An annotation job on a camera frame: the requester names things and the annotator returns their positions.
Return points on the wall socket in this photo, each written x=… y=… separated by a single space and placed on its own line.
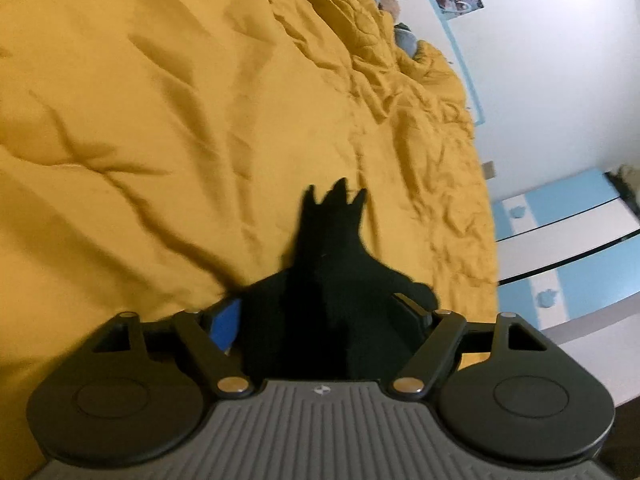
x=488 y=169

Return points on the black garment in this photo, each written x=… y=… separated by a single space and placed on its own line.
x=330 y=285

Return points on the blue and white wardrobe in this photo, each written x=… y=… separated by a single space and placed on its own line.
x=575 y=250

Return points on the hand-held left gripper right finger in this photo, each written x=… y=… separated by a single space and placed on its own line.
x=411 y=314

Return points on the blue wardrobe knob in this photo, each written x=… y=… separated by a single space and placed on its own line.
x=548 y=298
x=518 y=211

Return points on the mustard yellow blanket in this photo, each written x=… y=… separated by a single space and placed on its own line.
x=175 y=110

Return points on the blue plush toy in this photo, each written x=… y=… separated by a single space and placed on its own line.
x=406 y=40

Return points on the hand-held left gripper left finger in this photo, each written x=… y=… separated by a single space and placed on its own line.
x=225 y=326

